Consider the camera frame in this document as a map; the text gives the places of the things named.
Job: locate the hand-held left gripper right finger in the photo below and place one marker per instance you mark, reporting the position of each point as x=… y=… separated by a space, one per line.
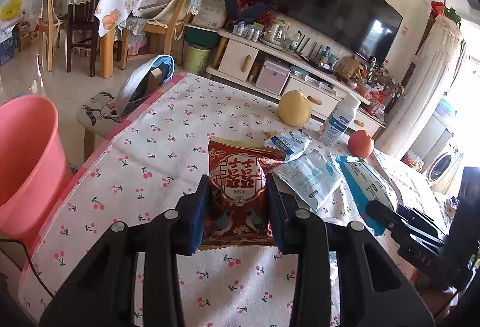
x=275 y=216

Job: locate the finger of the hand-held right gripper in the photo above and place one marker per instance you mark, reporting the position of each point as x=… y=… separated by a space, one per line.
x=423 y=224
x=384 y=216

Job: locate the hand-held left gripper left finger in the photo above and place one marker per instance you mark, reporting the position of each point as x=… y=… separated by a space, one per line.
x=198 y=216

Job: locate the teal edged white packet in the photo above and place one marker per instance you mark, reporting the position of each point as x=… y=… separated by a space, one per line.
x=369 y=180

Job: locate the red festive snack bag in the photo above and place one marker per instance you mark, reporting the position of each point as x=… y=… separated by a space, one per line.
x=234 y=192

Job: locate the small white blue packet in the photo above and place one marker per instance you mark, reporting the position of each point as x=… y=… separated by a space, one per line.
x=288 y=141

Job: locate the pink plastic bucket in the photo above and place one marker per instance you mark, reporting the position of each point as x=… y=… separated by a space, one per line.
x=26 y=162

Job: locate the light blue mask packet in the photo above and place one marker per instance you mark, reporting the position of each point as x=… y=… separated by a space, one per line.
x=307 y=177

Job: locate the white washing machine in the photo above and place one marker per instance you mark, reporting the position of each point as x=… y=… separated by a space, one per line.
x=442 y=162

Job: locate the cherry print tablecloth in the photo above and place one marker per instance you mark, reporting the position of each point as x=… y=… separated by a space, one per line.
x=157 y=162

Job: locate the red apple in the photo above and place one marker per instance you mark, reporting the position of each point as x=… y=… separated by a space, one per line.
x=360 y=144

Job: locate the white milk bottle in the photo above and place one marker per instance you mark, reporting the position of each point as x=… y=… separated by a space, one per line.
x=339 y=124

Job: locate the yellow pear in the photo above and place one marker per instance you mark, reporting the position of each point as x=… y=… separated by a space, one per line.
x=295 y=108

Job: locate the pink storage box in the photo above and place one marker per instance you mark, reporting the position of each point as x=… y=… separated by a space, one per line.
x=272 y=77

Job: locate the lace covered air conditioner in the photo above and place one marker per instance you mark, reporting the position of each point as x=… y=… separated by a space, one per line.
x=423 y=79

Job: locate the cat print stool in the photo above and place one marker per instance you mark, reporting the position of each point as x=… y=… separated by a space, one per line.
x=97 y=113

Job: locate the gold ornament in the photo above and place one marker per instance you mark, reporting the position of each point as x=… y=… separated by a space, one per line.
x=350 y=68

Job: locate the green waste bin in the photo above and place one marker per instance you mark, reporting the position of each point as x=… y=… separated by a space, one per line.
x=197 y=59

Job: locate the white television cabinet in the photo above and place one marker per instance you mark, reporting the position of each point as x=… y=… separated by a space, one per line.
x=236 y=57

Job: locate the green label water bottle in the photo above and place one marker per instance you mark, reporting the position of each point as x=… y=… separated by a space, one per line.
x=295 y=42

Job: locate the green storage box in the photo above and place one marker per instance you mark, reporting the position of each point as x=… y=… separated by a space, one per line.
x=200 y=36

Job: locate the glass electric kettle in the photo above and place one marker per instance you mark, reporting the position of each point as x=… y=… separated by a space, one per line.
x=277 y=31

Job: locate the white printed sack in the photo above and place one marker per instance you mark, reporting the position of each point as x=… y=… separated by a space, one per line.
x=212 y=12

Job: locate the black television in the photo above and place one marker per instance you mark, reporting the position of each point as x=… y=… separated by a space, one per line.
x=337 y=12

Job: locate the dark blue flower bouquet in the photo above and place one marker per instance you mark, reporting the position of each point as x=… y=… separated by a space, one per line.
x=247 y=0

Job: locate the table with orange print cloth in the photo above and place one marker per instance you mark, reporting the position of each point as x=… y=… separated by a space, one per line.
x=112 y=4

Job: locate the plain wooden chair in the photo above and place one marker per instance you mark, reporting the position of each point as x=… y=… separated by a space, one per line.
x=50 y=23

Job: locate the yellow plastic bag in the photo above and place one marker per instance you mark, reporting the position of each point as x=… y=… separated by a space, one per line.
x=9 y=9

